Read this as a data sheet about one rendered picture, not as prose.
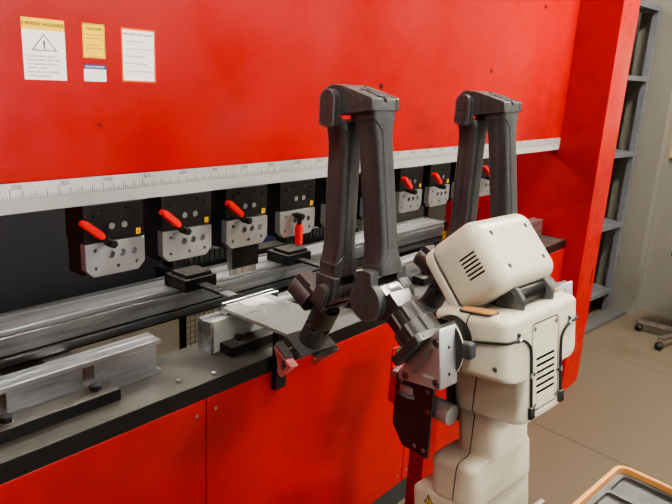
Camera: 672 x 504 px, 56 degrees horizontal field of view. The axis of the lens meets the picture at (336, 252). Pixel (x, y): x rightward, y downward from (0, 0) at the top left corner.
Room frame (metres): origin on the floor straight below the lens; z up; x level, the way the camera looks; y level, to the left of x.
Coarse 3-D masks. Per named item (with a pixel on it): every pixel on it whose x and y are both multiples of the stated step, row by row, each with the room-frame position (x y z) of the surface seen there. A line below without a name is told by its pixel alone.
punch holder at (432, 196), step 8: (424, 168) 2.44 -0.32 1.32; (432, 168) 2.43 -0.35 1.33; (440, 168) 2.47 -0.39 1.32; (448, 168) 2.52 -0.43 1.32; (424, 176) 2.44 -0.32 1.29; (440, 176) 2.48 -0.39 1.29; (448, 176) 2.52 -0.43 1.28; (424, 184) 2.43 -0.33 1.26; (432, 184) 2.44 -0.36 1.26; (448, 184) 2.53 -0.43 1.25; (424, 192) 2.44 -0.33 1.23; (432, 192) 2.44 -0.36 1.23; (440, 192) 2.48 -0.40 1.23; (448, 192) 2.53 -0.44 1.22; (424, 200) 2.43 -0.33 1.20; (432, 200) 2.44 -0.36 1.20; (440, 200) 2.49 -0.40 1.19
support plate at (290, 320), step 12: (276, 300) 1.76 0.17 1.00; (228, 312) 1.66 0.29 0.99; (240, 312) 1.64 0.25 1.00; (252, 312) 1.65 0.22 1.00; (276, 312) 1.66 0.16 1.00; (288, 312) 1.66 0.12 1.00; (300, 312) 1.67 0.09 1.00; (264, 324) 1.57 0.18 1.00; (276, 324) 1.57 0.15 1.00; (288, 324) 1.58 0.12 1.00; (300, 324) 1.58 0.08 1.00
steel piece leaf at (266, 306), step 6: (258, 300) 1.74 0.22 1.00; (264, 300) 1.75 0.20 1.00; (270, 300) 1.75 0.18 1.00; (252, 306) 1.69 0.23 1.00; (258, 306) 1.69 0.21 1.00; (264, 306) 1.70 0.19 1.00; (270, 306) 1.65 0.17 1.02; (276, 306) 1.66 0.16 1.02; (282, 306) 1.68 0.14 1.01; (288, 306) 1.70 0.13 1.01; (264, 312) 1.65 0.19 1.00; (270, 312) 1.65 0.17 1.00
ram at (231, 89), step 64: (0, 0) 1.24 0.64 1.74; (64, 0) 1.33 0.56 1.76; (128, 0) 1.44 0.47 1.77; (192, 0) 1.57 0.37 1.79; (256, 0) 1.73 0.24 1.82; (320, 0) 1.91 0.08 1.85; (384, 0) 2.14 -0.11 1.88; (448, 0) 2.43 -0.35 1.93; (512, 0) 2.82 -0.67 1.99; (576, 0) 3.34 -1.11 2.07; (0, 64) 1.23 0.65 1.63; (192, 64) 1.57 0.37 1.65; (256, 64) 1.73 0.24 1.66; (320, 64) 1.92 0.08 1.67; (384, 64) 2.16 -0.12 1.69; (448, 64) 2.47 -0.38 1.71; (512, 64) 2.87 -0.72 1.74; (0, 128) 1.23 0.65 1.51; (64, 128) 1.32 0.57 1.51; (128, 128) 1.44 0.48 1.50; (192, 128) 1.57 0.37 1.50; (256, 128) 1.73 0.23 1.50; (320, 128) 1.93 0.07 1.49; (448, 128) 2.50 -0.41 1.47; (128, 192) 1.43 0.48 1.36; (192, 192) 1.57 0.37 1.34
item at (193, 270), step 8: (168, 272) 1.89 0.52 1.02; (176, 272) 1.87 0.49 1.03; (184, 272) 1.87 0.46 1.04; (192, 272) 1.87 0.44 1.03; (200, 272) 1.88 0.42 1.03; (208, 272) 1.90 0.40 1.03; (168, 280) 1.87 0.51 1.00; (176, 280) 1.85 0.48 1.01; (184, 280) 1.83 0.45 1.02; (192, 280) 1.84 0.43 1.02; (200, 280) 1.86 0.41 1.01; (208, 280) 1.88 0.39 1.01; (176, 288) 1.85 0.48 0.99; (184, 288) 1.82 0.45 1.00; (192, 288) 1.84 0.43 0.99; (200, 288) 1.86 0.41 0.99; (208, 288) 1.82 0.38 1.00; (216, 288) 1.82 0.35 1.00; (224, 296) 1.77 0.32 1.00; (232, 296) 1.77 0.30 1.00
